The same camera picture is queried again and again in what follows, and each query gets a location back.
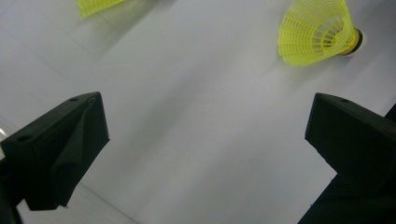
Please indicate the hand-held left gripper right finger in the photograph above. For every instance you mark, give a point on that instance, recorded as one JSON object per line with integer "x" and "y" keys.
{"x": 355, "y": 143}

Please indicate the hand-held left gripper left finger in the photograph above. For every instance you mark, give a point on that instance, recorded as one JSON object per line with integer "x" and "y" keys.
{"x": 56, "y": 149}

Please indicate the yellow plastic shuttlecock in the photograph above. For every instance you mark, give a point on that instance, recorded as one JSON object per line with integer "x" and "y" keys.
{"x": 93, "y": 6}
{"x": 311, "y": 34}

